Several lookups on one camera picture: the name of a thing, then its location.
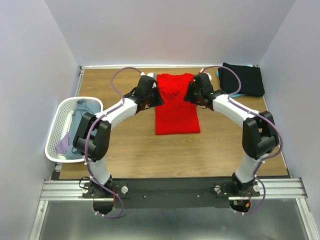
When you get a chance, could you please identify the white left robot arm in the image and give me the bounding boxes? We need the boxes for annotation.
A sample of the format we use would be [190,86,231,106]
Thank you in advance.
[73,72,164,198]

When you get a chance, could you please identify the grey blue t shirt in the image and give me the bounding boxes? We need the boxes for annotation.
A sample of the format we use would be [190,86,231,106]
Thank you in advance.
[65,99,101,160]

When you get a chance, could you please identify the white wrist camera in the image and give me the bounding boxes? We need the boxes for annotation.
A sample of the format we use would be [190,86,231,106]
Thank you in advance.
[199,68,212,82]
[138,72,157,89]

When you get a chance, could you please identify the cyan folded t shirt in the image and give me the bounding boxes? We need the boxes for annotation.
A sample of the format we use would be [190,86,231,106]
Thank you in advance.
[215,64,256,98]

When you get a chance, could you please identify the black folded t shirt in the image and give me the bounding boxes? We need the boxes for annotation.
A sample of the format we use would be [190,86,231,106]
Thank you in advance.
[217,62,265,97]

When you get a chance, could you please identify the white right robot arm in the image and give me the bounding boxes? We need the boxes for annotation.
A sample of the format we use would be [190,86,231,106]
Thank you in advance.
[183,73,280,196]

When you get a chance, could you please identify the red t shirt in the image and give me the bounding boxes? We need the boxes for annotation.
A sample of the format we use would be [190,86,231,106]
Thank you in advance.
[155,73,201,135]

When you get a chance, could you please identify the aluminium frame rail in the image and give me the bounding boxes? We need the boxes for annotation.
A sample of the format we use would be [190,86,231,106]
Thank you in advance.
[40,178,308,201]

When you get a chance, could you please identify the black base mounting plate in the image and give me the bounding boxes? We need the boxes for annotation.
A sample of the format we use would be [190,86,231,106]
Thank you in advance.
[79,177,261,215]

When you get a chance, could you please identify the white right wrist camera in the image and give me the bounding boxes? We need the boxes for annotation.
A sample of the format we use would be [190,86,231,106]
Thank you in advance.
[199,68,212,82]

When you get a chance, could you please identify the white laundry basket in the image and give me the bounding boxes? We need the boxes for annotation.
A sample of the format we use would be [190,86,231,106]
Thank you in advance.
[44,96,103,163]

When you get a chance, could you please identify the lavender t shirt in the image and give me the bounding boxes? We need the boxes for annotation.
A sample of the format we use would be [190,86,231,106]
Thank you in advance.
[55,131,70,155]

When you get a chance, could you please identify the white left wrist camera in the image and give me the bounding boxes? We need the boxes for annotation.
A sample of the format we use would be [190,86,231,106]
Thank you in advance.
[138,72,157,89]

